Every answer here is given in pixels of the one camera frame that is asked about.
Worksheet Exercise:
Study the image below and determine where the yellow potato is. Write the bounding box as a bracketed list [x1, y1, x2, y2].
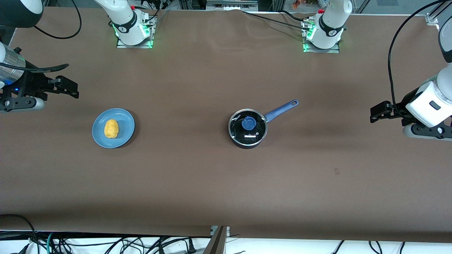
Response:
[104, 119, 120, 139]

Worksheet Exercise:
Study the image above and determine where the glass lid blue knob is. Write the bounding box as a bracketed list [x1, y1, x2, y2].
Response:
[229, 109, 268, 146]

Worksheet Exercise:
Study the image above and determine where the blue round plate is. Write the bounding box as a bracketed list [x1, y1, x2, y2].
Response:
[92, 108, 135, 149]

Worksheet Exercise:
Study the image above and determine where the brown table cover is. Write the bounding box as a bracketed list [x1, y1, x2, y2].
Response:
[0, 7, 452, 244]

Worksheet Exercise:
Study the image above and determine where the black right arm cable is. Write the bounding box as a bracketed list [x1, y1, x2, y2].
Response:
[0, 0, 82, 73]

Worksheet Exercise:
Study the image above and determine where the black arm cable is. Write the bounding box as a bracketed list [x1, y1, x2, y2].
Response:
[388, 0, 452, 119]
[0, 0, 82, 73]

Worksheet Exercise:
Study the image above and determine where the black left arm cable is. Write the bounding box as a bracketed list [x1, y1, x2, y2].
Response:
[388, 0, 452, 119]

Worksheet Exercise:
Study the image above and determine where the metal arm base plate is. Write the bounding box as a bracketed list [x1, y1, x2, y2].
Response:
[116, 14, 156, 49]
[302, 19, 341, 54]

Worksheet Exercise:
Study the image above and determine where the aluminium frame profile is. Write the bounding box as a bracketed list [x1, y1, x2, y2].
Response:
[426, 0, 446, 25]

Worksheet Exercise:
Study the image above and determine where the black pot blue handle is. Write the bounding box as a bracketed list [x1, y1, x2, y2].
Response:
[228, 99, 299, 150]

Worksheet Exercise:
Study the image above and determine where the black looping cable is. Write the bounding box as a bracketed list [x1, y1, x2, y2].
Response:
[0, 214, 36, 254]

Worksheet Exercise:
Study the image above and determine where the metal rail equipment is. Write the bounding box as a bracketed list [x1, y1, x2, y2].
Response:
[206, 0, 258, 12]

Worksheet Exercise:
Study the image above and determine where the aluminium post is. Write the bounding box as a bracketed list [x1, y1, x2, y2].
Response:
[203, 226, 230, 254]

